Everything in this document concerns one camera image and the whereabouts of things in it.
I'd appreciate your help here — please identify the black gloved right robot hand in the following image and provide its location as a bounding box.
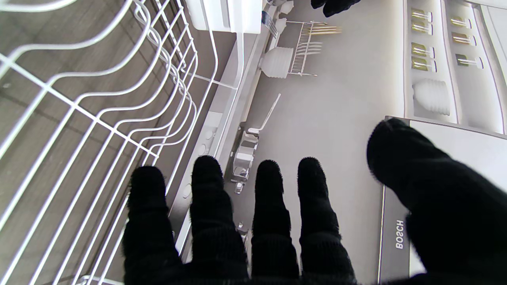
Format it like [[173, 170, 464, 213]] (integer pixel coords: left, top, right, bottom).
[[122, 118, 507, 285]]

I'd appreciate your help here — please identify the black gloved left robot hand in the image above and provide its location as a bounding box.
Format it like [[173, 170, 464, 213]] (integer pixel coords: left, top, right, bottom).
[[311, 0, 362, 17]]

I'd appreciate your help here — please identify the metal fork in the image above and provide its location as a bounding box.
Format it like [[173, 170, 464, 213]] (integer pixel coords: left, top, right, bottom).
[[261, 11, 278, 39]]

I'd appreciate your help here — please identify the white plastic utensil caddy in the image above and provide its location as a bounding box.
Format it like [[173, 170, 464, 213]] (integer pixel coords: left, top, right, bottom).
[[185, 0, 263, 34]]

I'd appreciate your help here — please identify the printed kitchen backdrop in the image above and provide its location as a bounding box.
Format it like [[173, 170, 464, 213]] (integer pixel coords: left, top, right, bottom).
[[166, 0, 507, 285]]

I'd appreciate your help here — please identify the white wire dish rack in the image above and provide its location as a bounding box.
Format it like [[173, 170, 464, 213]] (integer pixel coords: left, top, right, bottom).
[[0, 0, 246, 285]]

